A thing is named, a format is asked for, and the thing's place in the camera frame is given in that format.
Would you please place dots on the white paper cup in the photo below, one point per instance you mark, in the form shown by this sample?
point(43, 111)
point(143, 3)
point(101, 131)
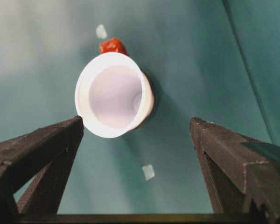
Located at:
point(112, 93)

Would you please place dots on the small white paper scrap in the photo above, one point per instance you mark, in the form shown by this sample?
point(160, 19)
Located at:
point(148, 172)
point(101, 31)

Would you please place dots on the blue-green table cloth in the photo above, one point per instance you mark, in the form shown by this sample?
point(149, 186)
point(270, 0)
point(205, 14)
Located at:
point(200, 70)

